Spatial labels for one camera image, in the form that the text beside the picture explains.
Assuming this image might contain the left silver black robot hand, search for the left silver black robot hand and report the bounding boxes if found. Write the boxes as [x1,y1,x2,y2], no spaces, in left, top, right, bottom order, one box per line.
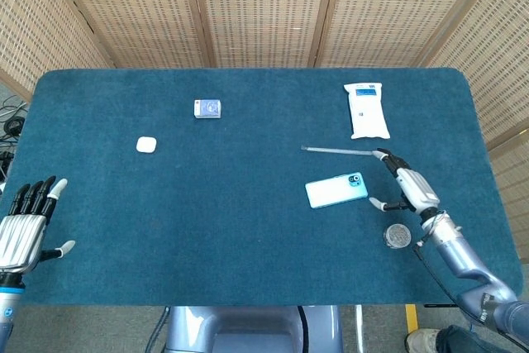
[0,175,77,274]

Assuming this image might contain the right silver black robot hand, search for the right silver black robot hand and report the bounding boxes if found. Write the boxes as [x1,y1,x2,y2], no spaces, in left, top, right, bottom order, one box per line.
[368,147,441,216]

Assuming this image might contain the blue smartphone with black screen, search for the blue smartphone with black screen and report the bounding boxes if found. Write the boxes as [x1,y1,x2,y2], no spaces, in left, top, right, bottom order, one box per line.
[304,171,369,209]

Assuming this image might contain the round silver tin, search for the round silver tin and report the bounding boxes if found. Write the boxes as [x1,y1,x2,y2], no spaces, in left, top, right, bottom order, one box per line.
[382,223,412,250]

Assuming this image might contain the straw in clear wrapper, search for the straw in clear wrapper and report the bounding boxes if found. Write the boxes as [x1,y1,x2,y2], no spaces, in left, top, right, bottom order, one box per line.
[300,144,381,159]

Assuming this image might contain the white wet wipes pack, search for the white wet wipes pack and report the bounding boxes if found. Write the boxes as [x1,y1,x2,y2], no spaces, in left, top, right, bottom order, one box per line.
[343,82,391,141]

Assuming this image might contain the white table leg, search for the white table leg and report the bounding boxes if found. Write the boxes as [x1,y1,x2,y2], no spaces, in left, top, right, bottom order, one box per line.
[354,305,365,353]

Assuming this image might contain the white sneaker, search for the white sneaker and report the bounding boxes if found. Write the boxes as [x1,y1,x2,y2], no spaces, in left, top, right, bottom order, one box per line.
[404,327,441,353]

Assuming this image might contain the white earbuds case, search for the white earbuds case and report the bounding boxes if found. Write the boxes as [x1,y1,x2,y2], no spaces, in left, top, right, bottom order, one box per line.
[136,136,157,155]

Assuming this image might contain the blue jeans leg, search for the blue jeans leg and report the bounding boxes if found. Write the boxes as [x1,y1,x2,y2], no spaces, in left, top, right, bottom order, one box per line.
[436,324,529,353]

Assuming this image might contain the blue carpet table mat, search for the blue carpet table mat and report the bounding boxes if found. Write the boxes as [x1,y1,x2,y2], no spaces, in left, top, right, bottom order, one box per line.
[0,67,525,308]

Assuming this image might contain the blue-grey robot torso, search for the blue-grey robot torso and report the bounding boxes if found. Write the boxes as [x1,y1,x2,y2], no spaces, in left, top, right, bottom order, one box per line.
[159,305,344,353]

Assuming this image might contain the blue white card box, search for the blue white card box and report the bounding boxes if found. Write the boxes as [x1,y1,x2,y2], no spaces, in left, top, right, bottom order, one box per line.
[193,98,222,120]

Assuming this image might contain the woven bamboo folding screen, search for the woven bamboo folding screen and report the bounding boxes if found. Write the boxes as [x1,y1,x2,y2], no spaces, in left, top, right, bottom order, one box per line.
[0,0,529,264]

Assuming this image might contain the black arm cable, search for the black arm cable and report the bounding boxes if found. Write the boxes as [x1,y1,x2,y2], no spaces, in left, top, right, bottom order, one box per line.
[412,239,529,352]

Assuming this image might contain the black floor cables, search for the black floor cables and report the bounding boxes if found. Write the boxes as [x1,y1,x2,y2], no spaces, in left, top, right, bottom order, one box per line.
[0,94,30,180]

